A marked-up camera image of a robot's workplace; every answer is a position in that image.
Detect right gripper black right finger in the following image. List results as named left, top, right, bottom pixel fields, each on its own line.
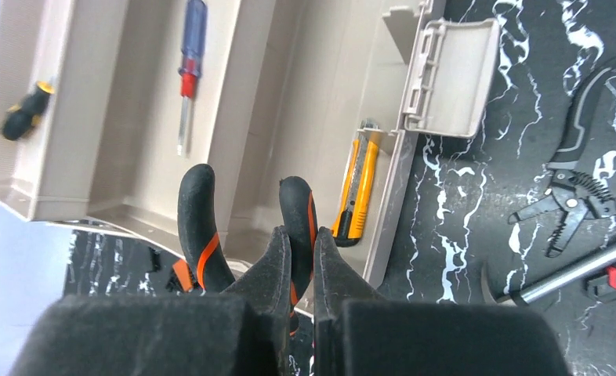
left=313, top=227, right=569, bottom=375

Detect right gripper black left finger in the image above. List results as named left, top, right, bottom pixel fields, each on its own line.
left=11, top=226, right=291, bottom=375

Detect orange black scraper tool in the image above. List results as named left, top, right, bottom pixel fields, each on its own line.
left=165, top=258, right=199, bottom=293

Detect yellow black utility knife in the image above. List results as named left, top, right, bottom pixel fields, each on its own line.
left=332, top=133, right=379, bottom=248

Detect orange black pliers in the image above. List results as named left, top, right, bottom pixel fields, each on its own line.
left=176, top=163, right=320, bottom=338

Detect translucent brown beige tool box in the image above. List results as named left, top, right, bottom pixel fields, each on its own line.
left=0, top=1, right=501, bottom=287

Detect blue red screwdriver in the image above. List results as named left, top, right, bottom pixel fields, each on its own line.
left=176, top=0, right=208, bottom=156

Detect yellow black screwdriver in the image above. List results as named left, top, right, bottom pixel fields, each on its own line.
left=0, top=81, right=55, bottom=141

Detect black marbled table mat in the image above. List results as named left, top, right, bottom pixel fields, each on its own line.
left=63, top=0, right=616, bottom=376

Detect black wire stripper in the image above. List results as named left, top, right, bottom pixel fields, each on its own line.
left=508, top=58, right=616, bottom=258

